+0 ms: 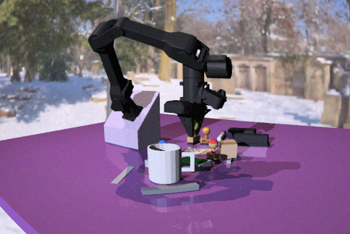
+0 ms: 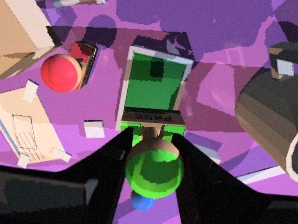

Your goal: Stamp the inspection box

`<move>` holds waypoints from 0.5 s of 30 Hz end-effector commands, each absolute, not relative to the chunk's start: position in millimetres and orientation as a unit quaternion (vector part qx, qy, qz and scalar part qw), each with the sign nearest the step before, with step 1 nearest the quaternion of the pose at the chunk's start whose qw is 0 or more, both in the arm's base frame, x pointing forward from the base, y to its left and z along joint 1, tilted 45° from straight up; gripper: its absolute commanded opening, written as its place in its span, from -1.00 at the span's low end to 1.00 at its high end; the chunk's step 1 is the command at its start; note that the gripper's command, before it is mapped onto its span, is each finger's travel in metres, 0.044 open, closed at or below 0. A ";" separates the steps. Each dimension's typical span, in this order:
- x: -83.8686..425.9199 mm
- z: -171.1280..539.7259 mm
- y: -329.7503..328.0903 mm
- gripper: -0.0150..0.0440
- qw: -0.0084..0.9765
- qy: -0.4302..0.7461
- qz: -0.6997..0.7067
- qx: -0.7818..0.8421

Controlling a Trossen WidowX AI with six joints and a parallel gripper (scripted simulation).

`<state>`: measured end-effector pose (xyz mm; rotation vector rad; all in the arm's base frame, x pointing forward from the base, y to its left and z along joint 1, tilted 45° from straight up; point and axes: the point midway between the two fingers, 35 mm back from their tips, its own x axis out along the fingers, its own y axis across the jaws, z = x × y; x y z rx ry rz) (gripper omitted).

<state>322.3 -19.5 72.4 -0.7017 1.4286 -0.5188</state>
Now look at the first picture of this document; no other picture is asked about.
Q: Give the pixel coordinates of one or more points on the white mug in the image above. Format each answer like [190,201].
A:
[165,164]

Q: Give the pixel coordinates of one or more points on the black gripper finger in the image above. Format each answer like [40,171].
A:
[188,121]
[199,118]

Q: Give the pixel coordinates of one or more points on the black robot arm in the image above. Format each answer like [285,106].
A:
[179,46]

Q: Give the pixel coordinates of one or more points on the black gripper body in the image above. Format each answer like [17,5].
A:
[187,103]

